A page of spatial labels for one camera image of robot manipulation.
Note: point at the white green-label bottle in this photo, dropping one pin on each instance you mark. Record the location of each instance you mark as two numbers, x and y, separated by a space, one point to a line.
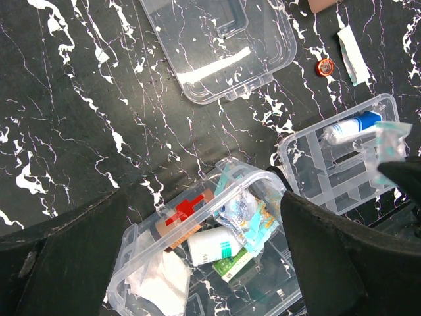
212 245

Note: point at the teal tape packet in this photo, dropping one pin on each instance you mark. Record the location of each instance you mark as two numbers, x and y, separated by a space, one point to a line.
252 214
390 146

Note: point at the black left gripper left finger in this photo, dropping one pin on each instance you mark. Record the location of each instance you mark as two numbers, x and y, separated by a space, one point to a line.
63 266

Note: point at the white teal dressing packet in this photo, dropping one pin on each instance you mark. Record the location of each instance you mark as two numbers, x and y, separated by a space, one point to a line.
352 56

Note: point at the clear plastic medicine box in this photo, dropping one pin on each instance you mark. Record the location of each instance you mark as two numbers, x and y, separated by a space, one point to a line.
269 287

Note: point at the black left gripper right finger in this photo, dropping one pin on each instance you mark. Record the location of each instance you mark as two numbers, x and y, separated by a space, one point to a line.
345 268

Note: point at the white gauze pad packet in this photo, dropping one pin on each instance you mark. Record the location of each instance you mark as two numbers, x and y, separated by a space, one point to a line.
160 283

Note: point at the clear divider tray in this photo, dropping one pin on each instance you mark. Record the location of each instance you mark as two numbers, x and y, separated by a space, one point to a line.
340 177

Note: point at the small orange round tin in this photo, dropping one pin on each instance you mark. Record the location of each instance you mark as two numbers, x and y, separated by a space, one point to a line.
324 67

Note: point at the clear plastic box lid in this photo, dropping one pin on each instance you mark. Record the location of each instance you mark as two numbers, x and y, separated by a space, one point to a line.
222 49

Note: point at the white blue bandage roll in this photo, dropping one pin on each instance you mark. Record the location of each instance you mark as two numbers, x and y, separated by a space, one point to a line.
352 128

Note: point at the green sachet packet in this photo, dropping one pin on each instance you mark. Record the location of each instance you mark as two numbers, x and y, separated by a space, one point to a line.
229 267

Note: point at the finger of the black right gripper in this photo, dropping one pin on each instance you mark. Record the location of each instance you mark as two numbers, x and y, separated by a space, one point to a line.
405 175

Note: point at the peach plastic desk organizer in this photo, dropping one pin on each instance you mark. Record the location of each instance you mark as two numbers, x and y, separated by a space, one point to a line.
317 6

